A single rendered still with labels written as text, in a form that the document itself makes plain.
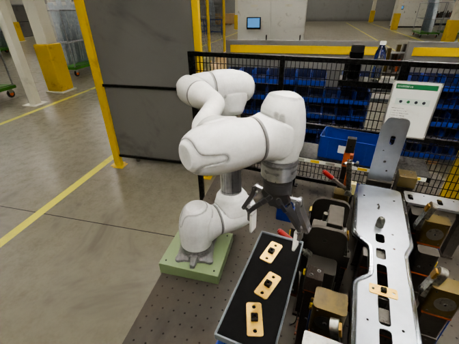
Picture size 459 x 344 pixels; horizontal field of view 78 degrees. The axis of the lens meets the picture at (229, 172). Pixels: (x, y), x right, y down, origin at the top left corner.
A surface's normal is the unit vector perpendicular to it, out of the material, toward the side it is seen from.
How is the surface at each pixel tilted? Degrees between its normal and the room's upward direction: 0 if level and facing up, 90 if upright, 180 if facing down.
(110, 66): 90
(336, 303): 0
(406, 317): 0
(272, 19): 90
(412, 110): 90
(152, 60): 90
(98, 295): 0
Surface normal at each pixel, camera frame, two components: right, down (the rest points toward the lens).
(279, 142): 0.42, 0.42
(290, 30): -0.25, 0.50
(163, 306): -0.01, -0.86
